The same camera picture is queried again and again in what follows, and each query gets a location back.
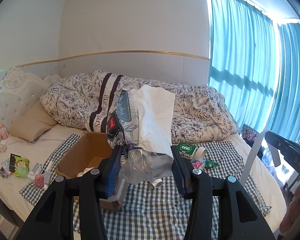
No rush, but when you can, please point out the white tape roll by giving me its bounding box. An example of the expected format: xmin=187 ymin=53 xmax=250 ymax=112
xmin=191 ymin=147 xmax=207 ymax=161

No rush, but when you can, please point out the paper towel pack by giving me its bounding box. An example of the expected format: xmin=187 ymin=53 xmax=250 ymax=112
xmin=107 ymin=85 xmax=175 ymax=185

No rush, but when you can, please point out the purple floral bag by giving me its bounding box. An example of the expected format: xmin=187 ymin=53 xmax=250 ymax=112
xmin=240 ymin=124 xmax=259 ymax=147

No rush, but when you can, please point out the green candy wrapper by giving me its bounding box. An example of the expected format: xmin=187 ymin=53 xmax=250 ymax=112
xmin=205 ymin=159 xmax=218 ymax=169

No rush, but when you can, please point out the green snack packet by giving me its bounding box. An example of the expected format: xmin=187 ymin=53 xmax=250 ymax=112
xmin=13 ymin=157 xmax=29 ymax=177

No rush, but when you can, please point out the brown cardboard box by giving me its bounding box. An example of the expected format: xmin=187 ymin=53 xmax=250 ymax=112
xmin=55 ymin=132 xmax=128 ymax=212

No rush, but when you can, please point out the checkered green white cloth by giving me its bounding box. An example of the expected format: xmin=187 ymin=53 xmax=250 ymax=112
xmin=19 ymin=134 xmax=271 ymax=239

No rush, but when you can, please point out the green 999 medicine box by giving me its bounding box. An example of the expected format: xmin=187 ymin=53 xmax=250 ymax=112
xmin=177 ymin=142 xmax=196 ymax=160

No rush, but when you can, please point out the white small tube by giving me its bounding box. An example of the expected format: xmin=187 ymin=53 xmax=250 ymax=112
xmin=151 ymin=178 xmax=162 ymax=189

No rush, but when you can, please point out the teal window curtain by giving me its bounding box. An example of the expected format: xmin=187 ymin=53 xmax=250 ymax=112
xmin=209 ymin=0 xmax=300 ymax=143

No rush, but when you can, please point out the beige pillow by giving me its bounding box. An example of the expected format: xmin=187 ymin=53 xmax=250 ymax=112
xmin=10 ymin=101 xmax=57 ymax=142

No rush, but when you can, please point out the pink baby bottle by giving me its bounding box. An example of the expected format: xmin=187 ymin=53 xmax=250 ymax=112
xmin=0 ymin=123 xmax=8 ymax=140

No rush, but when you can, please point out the floral patterned duvet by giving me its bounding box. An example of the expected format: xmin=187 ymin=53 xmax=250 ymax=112
xmin=40 ymin=70 xmax=238 ymax=144

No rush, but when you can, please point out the white tufted headboard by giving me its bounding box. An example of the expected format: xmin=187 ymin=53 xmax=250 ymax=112
xmin=0 ymin=68 xmax=60 ymax=142

